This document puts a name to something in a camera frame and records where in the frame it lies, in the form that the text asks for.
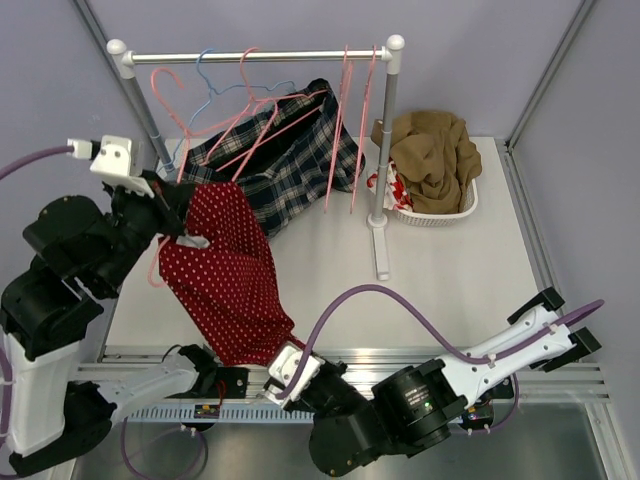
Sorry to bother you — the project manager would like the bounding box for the circuit board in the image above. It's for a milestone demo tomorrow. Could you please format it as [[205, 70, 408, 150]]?
[[194, 404, 221, 419], [461, 405, 494, 430]]

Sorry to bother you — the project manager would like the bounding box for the blue wire hanger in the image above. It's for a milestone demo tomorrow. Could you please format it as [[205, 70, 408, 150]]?
[[162, 48, 294, 171]]

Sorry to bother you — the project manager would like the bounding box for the red poppy print skirt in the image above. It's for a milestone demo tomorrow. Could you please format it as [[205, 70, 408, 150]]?
[[383, 158, 414, 212]]

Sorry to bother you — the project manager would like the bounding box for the aluminium mounting rail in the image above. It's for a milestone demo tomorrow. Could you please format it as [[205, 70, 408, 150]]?
[[124, 349, 610, 424]]

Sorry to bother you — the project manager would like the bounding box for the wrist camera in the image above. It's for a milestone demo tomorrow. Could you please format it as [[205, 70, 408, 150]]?
[[263, 342, 324, 409], [67, 135, 154, 198]]

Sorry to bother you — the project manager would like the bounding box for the pink wire hanger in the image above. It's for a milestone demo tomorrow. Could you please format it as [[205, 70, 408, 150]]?
[[349, 45, 377, 214], [324, 46, 352, 212], [190, 48, 329, 181], [148, 67, 201, 289]]

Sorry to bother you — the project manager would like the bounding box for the red polka dot skirt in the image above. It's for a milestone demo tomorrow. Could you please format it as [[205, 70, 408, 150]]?
[[159, 183, 304, 366]]

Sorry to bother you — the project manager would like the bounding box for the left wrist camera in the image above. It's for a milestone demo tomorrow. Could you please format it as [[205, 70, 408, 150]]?
[[67, 135, 154, 198]]

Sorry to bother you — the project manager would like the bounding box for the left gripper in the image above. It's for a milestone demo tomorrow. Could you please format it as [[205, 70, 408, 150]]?
[[94, 167, 198, 291]]

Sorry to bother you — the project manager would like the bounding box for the brown tan skirt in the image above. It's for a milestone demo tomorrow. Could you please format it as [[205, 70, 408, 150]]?
[[389, 110, 482, 214]]

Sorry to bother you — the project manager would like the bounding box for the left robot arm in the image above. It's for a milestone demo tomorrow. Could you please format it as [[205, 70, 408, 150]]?
[[1, 171, 217, 478]]

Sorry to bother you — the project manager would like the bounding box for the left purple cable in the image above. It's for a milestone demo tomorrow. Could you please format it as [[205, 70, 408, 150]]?
[[0, 144, 76, 451]]

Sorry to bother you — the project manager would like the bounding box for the silver white clothes rack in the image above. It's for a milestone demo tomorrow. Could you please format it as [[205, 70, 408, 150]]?
[[106, 34, 405, 281]]

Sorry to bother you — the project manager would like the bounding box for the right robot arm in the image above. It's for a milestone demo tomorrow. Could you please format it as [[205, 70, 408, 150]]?
[[268, 284, 604, 477]]

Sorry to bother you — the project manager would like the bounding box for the dark plaid skirt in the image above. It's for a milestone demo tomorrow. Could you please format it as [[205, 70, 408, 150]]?
[[182, 78, 358, 238]]

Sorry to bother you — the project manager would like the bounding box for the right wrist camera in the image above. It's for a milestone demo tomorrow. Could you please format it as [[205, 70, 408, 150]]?
[[263, 342, 324, 409]]

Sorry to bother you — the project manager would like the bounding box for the right circuit board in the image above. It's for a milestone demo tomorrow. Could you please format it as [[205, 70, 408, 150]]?
[[461, 405, 494, 430]]

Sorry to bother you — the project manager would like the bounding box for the white perforated plastic basket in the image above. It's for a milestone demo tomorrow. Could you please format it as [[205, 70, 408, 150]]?
[[389, 180, 479, 227]]

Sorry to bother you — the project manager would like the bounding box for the left circuit board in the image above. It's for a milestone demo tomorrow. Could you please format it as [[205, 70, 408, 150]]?
[[194, 404, 221, 419]]

